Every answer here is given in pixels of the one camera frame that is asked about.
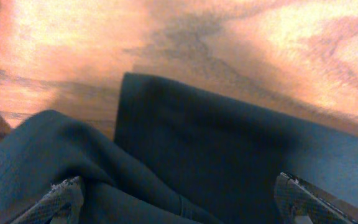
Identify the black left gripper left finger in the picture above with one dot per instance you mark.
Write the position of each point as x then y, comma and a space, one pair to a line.
62, 204

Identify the black leggings with red waistband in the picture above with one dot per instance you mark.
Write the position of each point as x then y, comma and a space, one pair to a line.
179, 155

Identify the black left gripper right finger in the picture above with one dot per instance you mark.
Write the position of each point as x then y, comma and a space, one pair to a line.
300, 202

